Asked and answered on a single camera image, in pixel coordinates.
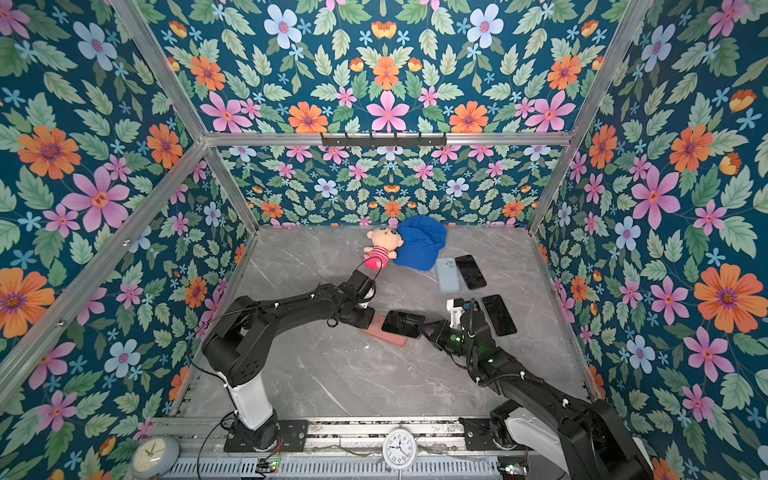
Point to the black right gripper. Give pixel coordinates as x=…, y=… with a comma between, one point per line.
x=441, y=330

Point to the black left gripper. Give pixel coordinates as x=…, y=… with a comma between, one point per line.
x=367, y=321

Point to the pink phone case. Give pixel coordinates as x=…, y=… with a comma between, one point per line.
x=375, y=330

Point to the purple-edged smartphone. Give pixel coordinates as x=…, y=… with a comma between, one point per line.
x=404, y=324

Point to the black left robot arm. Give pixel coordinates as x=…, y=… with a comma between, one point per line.
x=238, y=347

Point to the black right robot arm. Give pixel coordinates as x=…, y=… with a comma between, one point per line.
x=587, y=440

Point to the light blue phone case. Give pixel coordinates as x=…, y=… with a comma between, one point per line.
x=448, y=276

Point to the silver-edged black smartphone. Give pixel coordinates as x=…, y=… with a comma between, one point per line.
x=499, y=315

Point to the blue-edged smartphone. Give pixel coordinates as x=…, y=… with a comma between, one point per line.
x=470, y=272

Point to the pink plush pig toy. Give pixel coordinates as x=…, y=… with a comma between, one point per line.
x=385, y=242

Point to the blue baseball cap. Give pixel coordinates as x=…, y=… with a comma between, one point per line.
x=423, y=238

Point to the white round clock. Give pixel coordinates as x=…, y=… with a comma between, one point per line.
x=399, y=449

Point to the beige round clock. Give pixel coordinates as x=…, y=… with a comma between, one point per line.
x=154, y=457

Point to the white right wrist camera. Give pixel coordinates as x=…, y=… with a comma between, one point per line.
x=455, y=315

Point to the black hook rail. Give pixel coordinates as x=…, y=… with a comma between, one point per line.
x=371, y=140

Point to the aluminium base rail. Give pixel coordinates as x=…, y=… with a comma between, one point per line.
x=451, y=435

